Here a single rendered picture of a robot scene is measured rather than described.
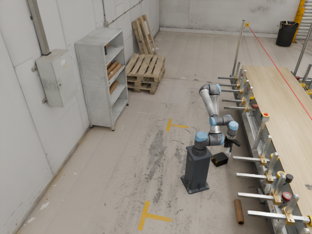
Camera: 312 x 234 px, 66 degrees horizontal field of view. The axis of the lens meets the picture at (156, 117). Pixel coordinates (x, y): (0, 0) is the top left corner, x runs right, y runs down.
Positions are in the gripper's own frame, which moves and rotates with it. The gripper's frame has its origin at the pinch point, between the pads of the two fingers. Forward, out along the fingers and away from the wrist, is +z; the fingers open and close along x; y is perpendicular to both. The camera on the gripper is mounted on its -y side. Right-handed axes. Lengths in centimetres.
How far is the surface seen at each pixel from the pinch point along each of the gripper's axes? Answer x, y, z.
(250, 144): -47, -30, 24
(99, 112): -115, 203, 57
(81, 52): -116, 217, -47
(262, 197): 45, -29, 8
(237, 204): -3, -25, 86
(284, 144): -30, -61, 4
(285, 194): 41, -48, 3
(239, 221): 20, -26, 86
